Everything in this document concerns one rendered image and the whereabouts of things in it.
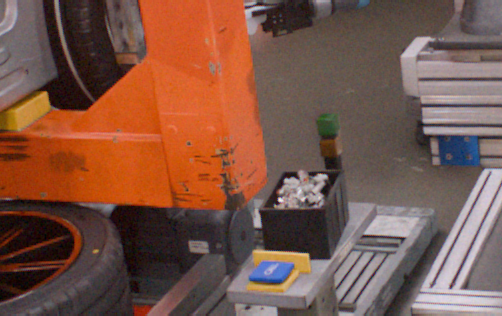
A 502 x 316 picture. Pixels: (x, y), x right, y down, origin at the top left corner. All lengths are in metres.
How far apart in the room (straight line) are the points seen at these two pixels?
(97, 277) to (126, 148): 0.32
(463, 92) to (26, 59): 0.97
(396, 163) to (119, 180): 1.59
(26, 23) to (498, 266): 1.21
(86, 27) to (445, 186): 1.43
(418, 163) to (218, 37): 1.72
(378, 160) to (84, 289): 1.88
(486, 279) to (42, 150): 1.04
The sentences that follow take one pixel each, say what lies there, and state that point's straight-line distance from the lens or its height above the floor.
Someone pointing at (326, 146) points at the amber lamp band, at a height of 0.60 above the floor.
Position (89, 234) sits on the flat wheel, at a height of 0.50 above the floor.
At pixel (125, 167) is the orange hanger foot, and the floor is 0.61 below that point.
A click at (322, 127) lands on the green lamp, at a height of 0.64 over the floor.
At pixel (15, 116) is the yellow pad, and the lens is 2.93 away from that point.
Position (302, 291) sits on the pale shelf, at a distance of 2.51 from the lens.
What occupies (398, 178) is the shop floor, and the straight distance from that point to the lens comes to 4.12.
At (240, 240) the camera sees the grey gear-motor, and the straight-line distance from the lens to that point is 3.08.
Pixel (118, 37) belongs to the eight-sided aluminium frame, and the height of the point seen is 0.80.
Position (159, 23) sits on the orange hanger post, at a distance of 2.64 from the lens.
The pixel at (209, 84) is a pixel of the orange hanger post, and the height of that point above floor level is 0.80.
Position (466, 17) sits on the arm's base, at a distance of 2.73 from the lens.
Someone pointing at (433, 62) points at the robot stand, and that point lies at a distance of 2.75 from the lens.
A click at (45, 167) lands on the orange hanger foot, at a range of 2.92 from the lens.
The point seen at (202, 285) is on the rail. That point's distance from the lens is 2.77.
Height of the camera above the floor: 1.61
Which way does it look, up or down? 20 degrees down
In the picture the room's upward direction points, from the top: 7 degrees counter-clockwise
